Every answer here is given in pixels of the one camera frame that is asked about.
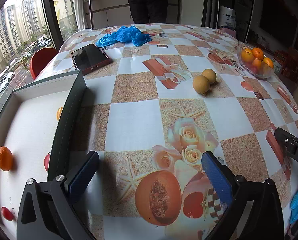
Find black smartphone red case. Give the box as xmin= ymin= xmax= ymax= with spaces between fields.
xmin=71 ymin=43 xmax=112 ymax=76

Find mandarin orange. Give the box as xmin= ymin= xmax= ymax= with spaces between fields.
xmin=0 ymin=146 xmax=14 ymax=172

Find white cabinet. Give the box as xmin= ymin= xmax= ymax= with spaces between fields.
xmin=90 ymin=0 xmax=182 ymax=30

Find glass bowl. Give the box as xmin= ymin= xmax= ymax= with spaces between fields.
xmin=237 ymin=41 xmax=275 ymax=79

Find person's right hand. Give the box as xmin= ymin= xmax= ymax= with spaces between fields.
xmin=289 ymin=189 xmax=298 ymax=225

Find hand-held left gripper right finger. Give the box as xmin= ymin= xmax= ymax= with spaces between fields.
xmin=201 ymin=151 xmax=285 ymax=240

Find metal pole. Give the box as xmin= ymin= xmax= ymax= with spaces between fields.
xmin=88 ymin=0 xmax=93 ymax=29

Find brown longan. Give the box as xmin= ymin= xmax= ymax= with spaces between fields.
xmin=201 ymin=69 xmax=217 ymax=83
xmin=192 ymin=75 xmax=211 ymax=94

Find printed tablecloth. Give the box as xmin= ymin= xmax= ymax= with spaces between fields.
xmin=34 ymin=24 xmax=298 ymax=240

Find red chair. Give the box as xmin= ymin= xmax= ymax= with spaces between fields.
xmin=30 ymin=47 xmax=59 ymax=80

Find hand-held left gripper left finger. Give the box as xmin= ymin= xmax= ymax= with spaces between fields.
xmin=16 ymin=151 xmax=100 ymax=240

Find blue plastic gloves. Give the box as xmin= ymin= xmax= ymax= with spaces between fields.
xmin=96 ymin=25 xmax=152 ymax=47

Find red gift boxes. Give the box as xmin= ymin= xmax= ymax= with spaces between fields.
xmin=273 ymin=47 xmax=298 ymax=82

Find white printed bag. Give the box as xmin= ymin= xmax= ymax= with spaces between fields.
xmin=218 ymin=5 xmax=237 ymax=30

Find white cardboard box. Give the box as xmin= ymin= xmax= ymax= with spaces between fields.
xmin=0 ymin=69 xmax=86 ymax=240

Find dark wall screen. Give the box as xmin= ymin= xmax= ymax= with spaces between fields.
xmin=259 ymin=0 xmax=298 ymax=48

